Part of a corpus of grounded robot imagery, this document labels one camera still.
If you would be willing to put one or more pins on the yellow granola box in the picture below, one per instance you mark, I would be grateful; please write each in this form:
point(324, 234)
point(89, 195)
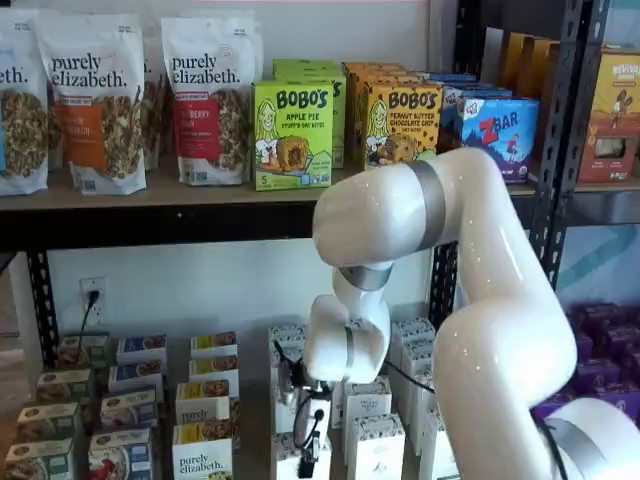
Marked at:
point(214, 370)
point(214, 344)
point(202, 462)
point(202, 400)

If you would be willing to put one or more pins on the dark green oatmeal box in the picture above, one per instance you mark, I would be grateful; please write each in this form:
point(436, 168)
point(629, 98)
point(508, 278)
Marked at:
point(82, 350)
point(47, 422)
point(40, 462)
point(65, 386)

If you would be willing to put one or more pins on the orange Bobo's box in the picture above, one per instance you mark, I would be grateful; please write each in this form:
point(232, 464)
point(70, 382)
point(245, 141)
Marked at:
point(400, 120)
point(354, 115)

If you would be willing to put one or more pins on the brown snack box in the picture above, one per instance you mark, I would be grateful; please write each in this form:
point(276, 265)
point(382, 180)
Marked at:
point(610, 115)

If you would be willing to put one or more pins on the blue label granola bag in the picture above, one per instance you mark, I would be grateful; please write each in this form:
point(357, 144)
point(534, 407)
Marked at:
point(22, 100)

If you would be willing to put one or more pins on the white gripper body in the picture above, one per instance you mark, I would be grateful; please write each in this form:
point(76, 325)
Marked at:
point(312, 405)

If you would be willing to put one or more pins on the blue Zbar box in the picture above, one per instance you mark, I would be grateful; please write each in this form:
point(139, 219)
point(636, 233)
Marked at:
point(450, 80)
point(450, 120)
point(500, 130)

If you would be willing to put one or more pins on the black metal shelving frame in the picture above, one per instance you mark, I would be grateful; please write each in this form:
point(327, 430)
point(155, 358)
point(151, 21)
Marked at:
point(600, 210)
point(150, 225)

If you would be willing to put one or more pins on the green Bobo's box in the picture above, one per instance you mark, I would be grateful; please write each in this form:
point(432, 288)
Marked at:
point(292, 135)
point(305, 65)
point(339, 125)

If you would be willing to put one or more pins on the white wall outlet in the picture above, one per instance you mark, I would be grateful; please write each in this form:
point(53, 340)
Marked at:
point(100, 285)

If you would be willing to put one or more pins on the red label granola bag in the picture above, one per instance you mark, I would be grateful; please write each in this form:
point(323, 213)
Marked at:
point(210, 100)

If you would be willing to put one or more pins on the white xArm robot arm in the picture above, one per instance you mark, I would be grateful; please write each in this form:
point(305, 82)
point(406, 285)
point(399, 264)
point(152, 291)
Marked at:
point(500, 300)

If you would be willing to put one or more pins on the orange label granola bag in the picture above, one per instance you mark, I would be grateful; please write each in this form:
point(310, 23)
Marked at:
point(92, 100)

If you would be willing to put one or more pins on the blue oatmeal box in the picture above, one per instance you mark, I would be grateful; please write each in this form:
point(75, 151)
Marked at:
point(137, 376)
point(129, 407)
point(120, 457)
point(142, 349)

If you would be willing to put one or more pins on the mustard yellow box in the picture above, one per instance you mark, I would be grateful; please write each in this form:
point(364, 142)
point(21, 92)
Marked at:
point(510, 65)
point(532, 67)
point(551, 70)

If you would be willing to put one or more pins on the purple snack box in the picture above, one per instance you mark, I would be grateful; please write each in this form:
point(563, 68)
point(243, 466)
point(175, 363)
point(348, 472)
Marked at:
point(552, 407)
point(595, 320)
point(607, 350)
point(607, 382)

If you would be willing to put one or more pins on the white granola bag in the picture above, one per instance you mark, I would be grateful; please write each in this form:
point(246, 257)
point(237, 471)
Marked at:
point(152, 100)

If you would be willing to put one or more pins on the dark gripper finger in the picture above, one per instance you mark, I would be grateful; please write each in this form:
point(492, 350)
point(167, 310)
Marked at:
point(306, 462)
point(318, 447)

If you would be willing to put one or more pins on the white box teal strip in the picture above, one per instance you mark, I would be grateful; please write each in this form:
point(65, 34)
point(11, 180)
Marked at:
point(432, 450)
point(412, 332)
point(417, 357)
point(420, 395)

